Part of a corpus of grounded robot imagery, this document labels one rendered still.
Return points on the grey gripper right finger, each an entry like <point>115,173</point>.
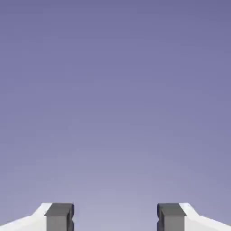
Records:
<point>173,218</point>

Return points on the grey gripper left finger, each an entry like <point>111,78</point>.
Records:
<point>56,218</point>

